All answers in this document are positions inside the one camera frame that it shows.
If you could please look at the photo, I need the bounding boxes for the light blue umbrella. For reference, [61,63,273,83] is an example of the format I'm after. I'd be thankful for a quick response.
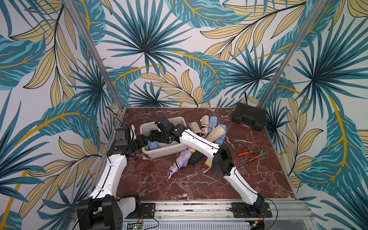
[148,141,159,150]

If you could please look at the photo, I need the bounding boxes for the beige plastic storage box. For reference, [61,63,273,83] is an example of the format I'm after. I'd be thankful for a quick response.
[140,117,187,159]

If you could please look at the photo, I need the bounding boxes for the lavender umbrella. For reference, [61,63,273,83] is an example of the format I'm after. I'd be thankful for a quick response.
[168,149,192,179]

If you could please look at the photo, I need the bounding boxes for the black umbrella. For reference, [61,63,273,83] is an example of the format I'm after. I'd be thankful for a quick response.
[188,150,206,165]

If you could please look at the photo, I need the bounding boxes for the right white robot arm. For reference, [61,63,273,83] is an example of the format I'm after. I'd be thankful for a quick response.
[148,117,265,214]

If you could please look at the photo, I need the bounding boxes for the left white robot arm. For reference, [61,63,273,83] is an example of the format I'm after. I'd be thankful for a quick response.
[74,125,148,230]

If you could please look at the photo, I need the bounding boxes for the beige umbrella by box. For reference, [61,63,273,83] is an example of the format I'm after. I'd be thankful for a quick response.
[188,122,204,137]

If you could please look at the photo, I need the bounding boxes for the pink folded umbrella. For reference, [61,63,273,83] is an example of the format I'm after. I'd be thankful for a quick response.
[200,115,209,137]

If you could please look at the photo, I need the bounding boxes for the blue folded umbrella back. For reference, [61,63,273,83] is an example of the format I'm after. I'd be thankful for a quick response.
[208,116,227,145]

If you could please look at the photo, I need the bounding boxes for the tan folded umbrella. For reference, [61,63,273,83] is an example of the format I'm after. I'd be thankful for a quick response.
[205,126,226,142]

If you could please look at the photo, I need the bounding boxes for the green circuit board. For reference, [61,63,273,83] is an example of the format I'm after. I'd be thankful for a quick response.
[126,223,144,230]

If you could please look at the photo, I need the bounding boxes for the black plastic tool case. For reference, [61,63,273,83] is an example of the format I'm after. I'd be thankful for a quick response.
[232,103,267,131]

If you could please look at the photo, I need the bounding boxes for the orange handled pliers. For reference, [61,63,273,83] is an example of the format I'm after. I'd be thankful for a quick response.
[237,149,267,164]

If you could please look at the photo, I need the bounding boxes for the left aluminium corner post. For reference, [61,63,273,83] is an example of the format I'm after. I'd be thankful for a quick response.
[64,0,124,110]

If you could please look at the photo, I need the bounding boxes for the aluminium corner post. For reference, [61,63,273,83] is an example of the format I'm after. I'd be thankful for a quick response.
[64,0,124,110]
[257,0,327,109]

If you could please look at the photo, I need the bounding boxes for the right aluminium corner post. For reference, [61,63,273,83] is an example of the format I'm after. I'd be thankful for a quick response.
[257,0,327,109]

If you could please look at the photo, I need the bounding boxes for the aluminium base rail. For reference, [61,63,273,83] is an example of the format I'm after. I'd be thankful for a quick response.
[123,198,319,230]

